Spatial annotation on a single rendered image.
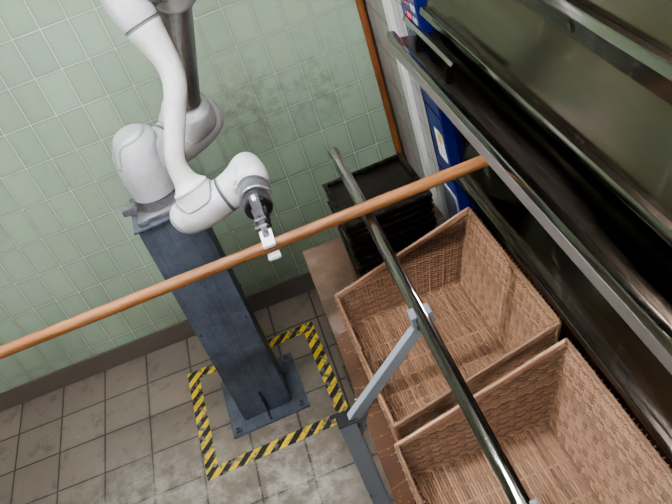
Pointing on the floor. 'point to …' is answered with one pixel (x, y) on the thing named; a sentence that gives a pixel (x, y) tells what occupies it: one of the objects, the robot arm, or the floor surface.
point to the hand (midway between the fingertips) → (270, 244)
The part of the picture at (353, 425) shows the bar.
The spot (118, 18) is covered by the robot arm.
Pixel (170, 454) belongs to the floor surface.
